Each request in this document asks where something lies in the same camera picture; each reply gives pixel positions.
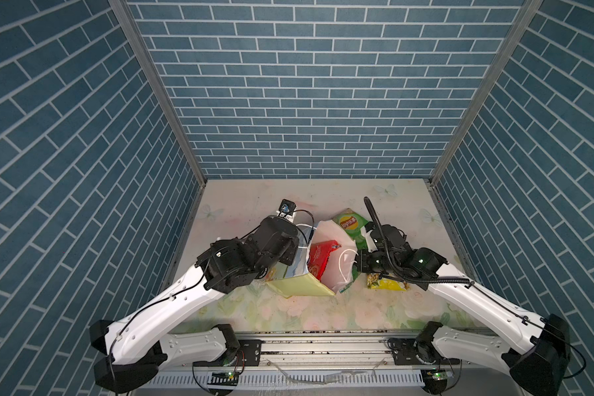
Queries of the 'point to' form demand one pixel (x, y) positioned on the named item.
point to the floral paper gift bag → (296, 280)
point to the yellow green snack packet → (374, 282)
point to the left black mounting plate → (248, 355)
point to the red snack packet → (318, 255)
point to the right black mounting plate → (407, 351)
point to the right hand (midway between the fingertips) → (353, 260)
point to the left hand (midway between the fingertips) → (298, 237)
